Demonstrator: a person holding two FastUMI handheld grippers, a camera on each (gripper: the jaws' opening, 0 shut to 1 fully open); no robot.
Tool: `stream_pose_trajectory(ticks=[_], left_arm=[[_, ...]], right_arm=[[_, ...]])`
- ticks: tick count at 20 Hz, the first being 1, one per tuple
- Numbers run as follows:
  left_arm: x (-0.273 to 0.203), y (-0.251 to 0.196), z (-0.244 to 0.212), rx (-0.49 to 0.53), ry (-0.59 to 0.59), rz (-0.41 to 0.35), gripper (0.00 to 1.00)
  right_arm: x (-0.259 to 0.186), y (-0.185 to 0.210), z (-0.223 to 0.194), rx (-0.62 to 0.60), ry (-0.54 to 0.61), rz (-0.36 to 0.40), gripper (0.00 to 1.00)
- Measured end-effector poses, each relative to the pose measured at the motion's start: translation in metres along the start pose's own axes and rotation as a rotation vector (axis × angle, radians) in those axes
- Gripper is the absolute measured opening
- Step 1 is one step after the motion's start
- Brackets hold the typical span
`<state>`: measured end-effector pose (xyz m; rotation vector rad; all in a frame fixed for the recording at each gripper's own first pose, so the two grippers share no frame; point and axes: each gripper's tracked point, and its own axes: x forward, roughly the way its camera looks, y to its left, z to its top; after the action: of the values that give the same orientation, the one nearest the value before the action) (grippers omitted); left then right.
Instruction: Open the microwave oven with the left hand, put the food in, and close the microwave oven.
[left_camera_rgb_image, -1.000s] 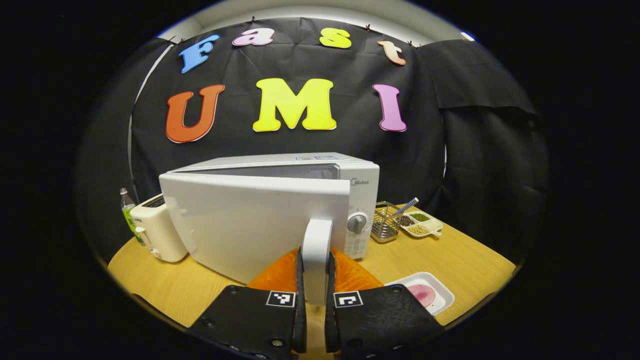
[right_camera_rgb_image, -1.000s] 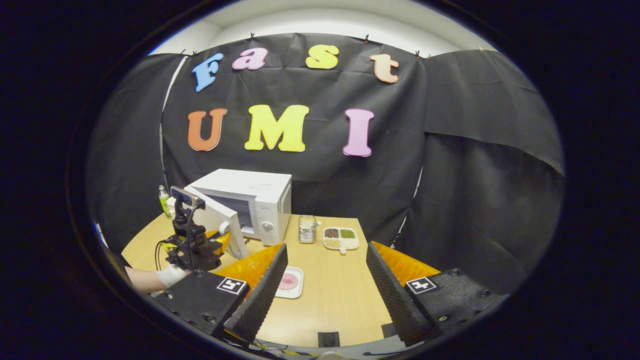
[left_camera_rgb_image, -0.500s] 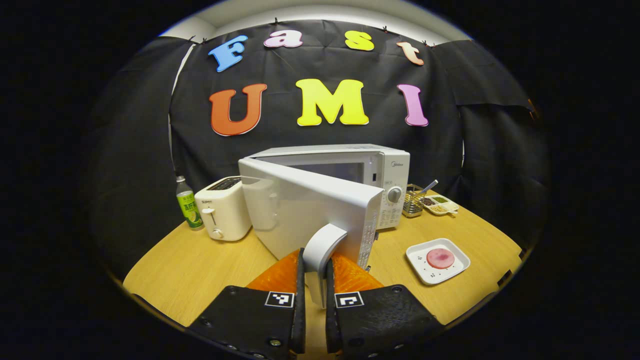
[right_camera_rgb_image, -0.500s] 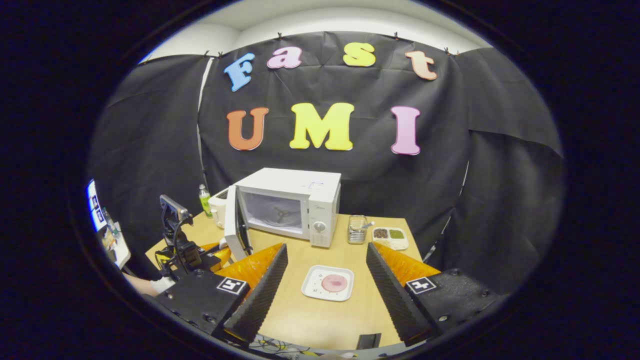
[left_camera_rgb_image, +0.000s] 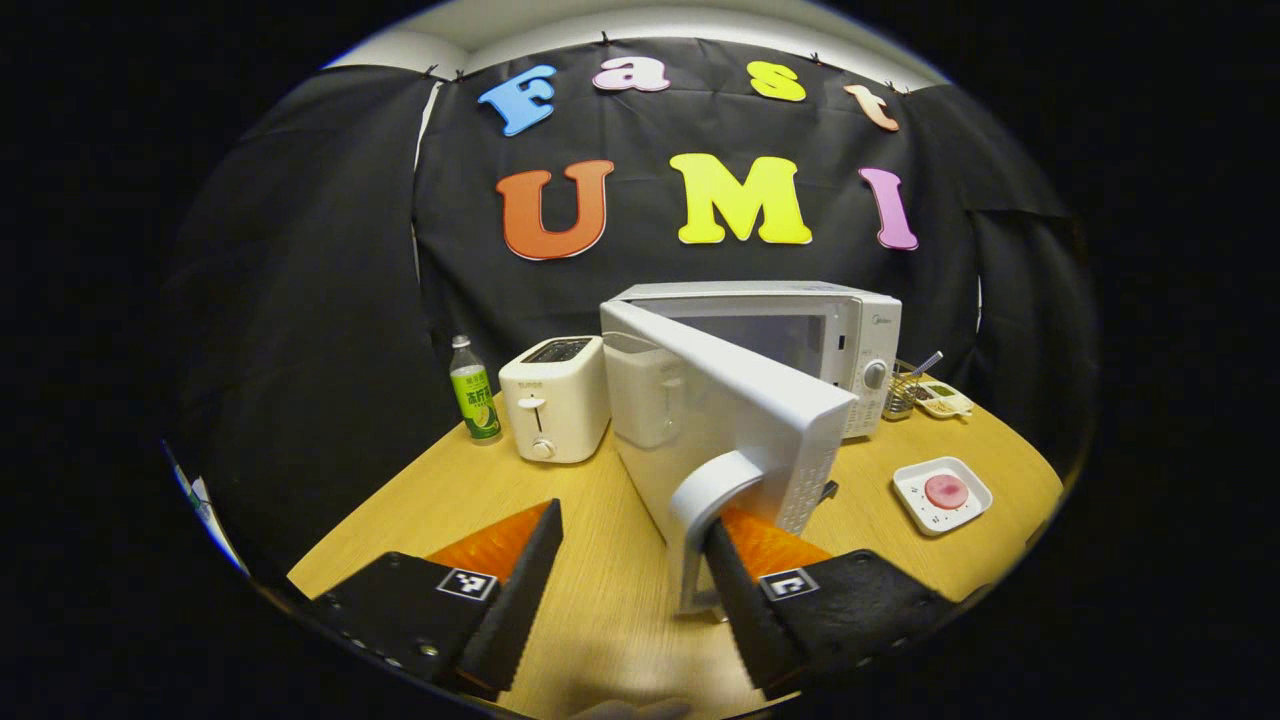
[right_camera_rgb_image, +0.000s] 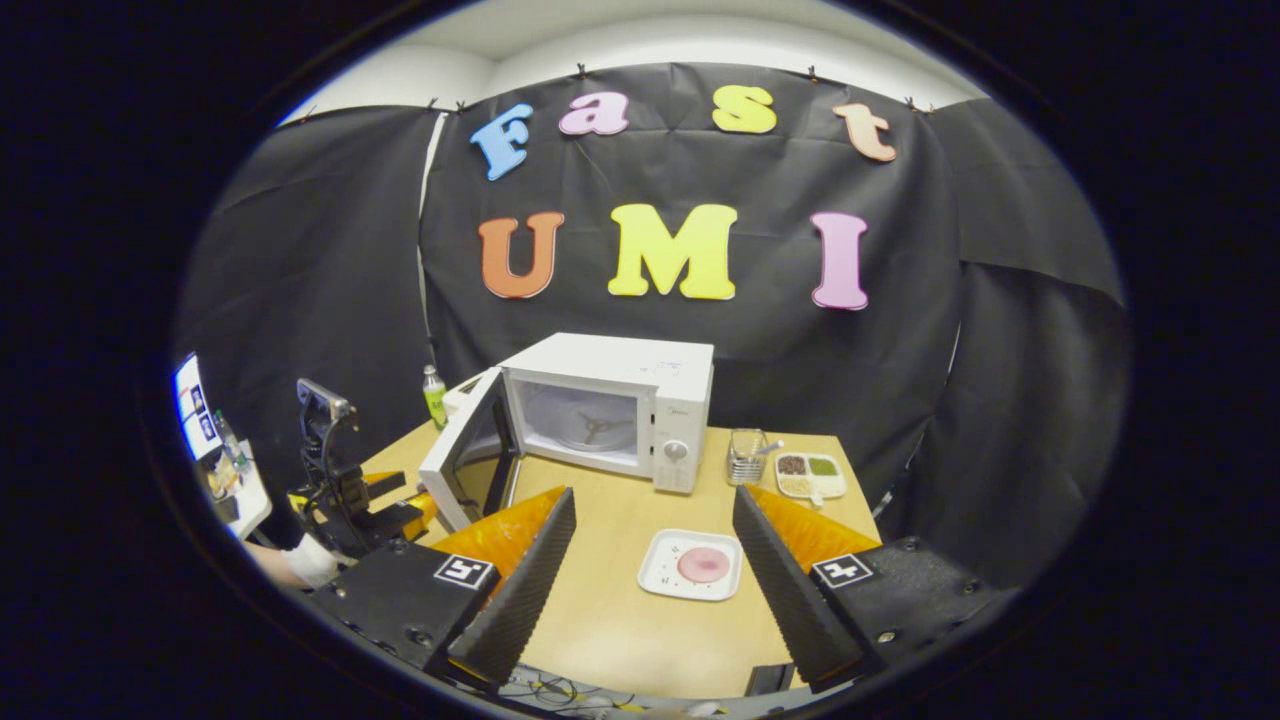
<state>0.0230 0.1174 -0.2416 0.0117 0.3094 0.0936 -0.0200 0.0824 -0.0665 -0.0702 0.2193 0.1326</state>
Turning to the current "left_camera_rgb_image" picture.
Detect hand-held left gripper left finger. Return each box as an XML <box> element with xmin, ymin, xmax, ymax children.
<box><xmin>298</xmin><ymin>498</ymin><xmax>564</xmax><ymax>701</ymax></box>

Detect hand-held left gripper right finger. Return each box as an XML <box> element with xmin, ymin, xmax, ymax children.
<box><xmin>703</xmin><ymin>503</ymin><xmax>958</xmax><ymax>700</ymax></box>

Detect white square plate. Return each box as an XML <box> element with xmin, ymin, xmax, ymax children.
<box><xmin>893</xmin><ymin>457</ymin><xmax>993</xmax><ymax>538</ymax></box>

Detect white microwave oven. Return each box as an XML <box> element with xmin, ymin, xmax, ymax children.
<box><xmin>600</xmin><ymin>280</ymin><xmax>903</xmax><ymax>616</ymax></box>

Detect white toaster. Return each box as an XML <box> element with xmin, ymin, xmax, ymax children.
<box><xmin>498</xmin><ymin>335</ymin><xmax>611</xmax><ymax>464</ymax></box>

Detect green label drink bottle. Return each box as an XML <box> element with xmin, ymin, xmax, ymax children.
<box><xmin>449</xmin><ymin>335</ymin><xmax>503</xmax><ymax>444</ymax></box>

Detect black backdrop cloth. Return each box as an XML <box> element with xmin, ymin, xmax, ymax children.
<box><xmin>165</xmin><ymin>38</ymin><xmax>1101</xmax><ymax>581</ymax></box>

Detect metal wire basket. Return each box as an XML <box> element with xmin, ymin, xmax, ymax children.
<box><xmin>884</xmin><ymin>358</ymin><xmax>931</xmax><ymax>421</ymax></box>

